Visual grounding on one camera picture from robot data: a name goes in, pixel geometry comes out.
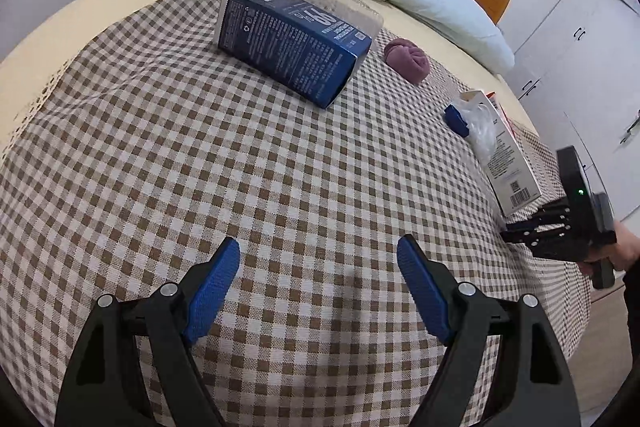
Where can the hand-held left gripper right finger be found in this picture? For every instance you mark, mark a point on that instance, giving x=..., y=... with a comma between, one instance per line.
x=425, y=287

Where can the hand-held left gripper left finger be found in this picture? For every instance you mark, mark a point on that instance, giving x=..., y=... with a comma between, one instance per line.
x=212, y=292

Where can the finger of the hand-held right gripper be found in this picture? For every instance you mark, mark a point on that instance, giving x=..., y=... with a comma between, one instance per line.
x=547, y=213
x=525, y=237

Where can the white carton box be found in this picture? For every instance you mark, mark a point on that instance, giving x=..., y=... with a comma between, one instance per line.
x=515, y=172

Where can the dark blue carton box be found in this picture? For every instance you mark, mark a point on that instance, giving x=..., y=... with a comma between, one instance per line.
x=290, y=42

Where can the person's right hand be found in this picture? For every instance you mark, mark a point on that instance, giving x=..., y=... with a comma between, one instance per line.
x=627, y=244

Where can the clear plastic bag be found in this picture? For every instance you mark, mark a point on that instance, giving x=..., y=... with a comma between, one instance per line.
x=480, y=127

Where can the small blue packet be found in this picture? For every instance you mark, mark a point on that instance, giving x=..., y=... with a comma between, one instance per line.
x=455, y=119

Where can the brown checkered cloth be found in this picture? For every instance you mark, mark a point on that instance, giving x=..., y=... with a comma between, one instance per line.
x=300, y=187

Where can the white wardrobe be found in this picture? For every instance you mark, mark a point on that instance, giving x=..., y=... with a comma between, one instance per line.
x=575, y=67

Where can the maroon knitted ball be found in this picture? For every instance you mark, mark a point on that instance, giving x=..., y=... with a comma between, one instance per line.
x=407, y=59

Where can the light blue pillow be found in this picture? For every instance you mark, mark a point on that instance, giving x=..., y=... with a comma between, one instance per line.
x=460, y=17

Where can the clear plastic container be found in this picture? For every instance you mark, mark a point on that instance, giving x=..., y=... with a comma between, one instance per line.
x=345, y=7

